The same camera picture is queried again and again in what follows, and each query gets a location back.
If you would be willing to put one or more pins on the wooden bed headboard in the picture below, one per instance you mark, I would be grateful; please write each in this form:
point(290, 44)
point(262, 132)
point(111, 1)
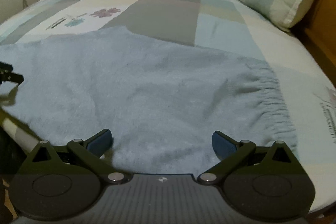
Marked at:
point(325, 16)

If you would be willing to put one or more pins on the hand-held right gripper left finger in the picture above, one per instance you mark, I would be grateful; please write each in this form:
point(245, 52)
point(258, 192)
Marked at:
point(101, 141)

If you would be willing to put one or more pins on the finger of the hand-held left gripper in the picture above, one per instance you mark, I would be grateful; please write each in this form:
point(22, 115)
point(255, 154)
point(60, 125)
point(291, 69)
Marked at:
point(5, 66)
point(14, 77)

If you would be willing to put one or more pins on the gray sweatpants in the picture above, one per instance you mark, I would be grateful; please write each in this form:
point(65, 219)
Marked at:
point(131, 82)

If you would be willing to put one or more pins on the checked bed sheet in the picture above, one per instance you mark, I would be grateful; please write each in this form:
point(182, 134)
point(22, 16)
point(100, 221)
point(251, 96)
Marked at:
point(162, 11)

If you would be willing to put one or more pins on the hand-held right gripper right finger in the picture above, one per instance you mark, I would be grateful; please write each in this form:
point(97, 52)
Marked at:
point(224, 145)

